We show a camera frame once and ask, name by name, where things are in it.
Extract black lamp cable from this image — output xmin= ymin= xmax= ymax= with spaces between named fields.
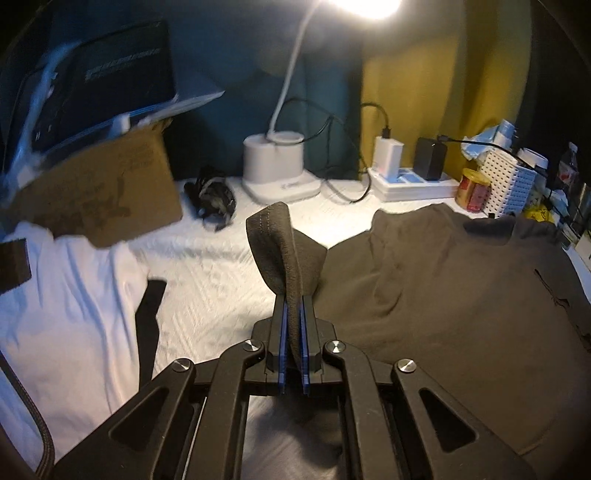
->
xmin=277 ymin=98 xmax=372 ymax=204

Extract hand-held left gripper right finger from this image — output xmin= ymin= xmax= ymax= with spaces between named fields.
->
xmin=300 ymin=295 xmax=539 ymax=480

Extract black charger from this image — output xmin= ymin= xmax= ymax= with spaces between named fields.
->
xmin=412 ymin=137 xmax=448 ymax=181

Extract plastic bottle with red label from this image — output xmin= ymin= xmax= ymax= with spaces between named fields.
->
xmin=556 ymin=142 xmax=580 ymax=185

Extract white power strip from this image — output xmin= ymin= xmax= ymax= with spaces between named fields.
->
xmin=367 ymin=165 xmax=462 ymax=202

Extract crumpled blue white masks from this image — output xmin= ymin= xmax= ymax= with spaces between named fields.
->
xmin=462 ymin=119 xmax=517 ymax=161

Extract olive t-shirt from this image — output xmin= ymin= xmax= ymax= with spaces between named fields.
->
xmin=245 ymin=202 xmax=591 ymax=462

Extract white textured table cover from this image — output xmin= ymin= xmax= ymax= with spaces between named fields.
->
xmin=0 ymin=175 xmax=591 ymax=480

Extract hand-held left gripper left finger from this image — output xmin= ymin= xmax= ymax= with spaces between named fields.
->
xmin=53 ymin=295 xmax=289 ymax=480

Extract black white-charger cable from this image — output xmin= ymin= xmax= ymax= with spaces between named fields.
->
xmin=358 ymin=102 xmax=393 ymax=171

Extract black braided cable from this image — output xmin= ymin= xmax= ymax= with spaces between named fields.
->
xmin=0 ymin=355 xmax=56 ymax=480

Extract yellow packet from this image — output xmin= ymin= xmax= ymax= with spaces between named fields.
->
xmin=524 ymin=205 xmax=555 ymax=224

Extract white shirt with black trim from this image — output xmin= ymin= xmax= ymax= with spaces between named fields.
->
xmin=0 ymin=222 xmax=167 ymax=462

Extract red yellow can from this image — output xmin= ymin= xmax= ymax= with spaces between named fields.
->
xmin=455 ymin=168 xmax=491 ymax=213

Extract yellow curtain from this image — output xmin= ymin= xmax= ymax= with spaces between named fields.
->
xmin=360 ymin=9 xmax=532 ymax=171

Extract white cup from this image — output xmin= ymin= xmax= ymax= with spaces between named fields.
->
xmin=515 ymin=148 xmax=549 ymax=181

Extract teal curtain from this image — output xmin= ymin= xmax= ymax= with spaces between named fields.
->
xmin=0 ymin=0 xmax=365 ymax=183

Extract white desk lamp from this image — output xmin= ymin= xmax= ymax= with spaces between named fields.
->
xmin=241 ymin=0 xmax=402 ymax=204

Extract black coiled cable bundle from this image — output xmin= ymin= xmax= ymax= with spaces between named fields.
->
xmin=184 ymin=165 xmax=237 ymax=232

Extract white perforated basket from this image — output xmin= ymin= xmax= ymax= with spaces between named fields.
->
xmin=478 ymin=150 xmax=536 ymax=217

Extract black black-charger cable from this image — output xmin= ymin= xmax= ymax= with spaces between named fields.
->
xmin=438 ymin=134 xmax=568 ymax=222

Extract white charger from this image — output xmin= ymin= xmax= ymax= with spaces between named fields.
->
xmin=373 ymin=135 xmax=406 ymax=178

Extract cardboard box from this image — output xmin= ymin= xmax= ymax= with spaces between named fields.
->
xmin=0 ymin=117 xmax=184 ymax=250

